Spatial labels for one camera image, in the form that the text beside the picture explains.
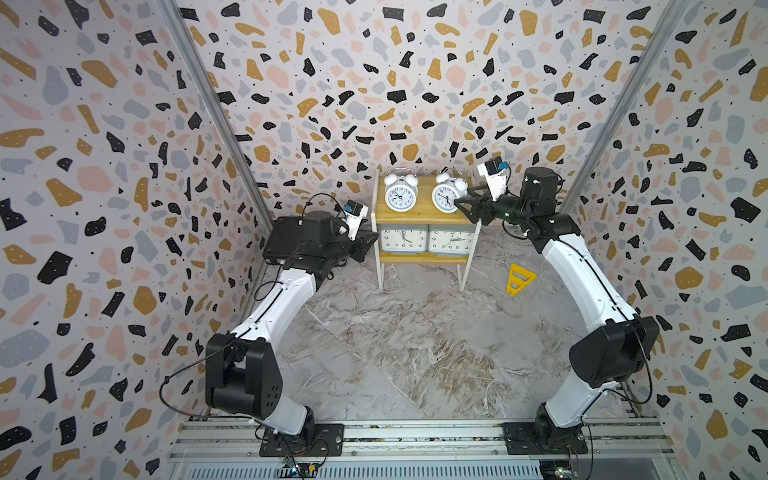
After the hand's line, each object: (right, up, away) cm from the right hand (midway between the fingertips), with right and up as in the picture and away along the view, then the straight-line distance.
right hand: (464, 195), depth 75 cm
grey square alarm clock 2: (-1, -11, +14) cm, 18 cm away
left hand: (-22, -9, +5) cm, 25 cm away
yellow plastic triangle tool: (+26, -24, +31) cm, 47 cm away
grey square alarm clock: (-15, -10, +14) cm, 23 cm away
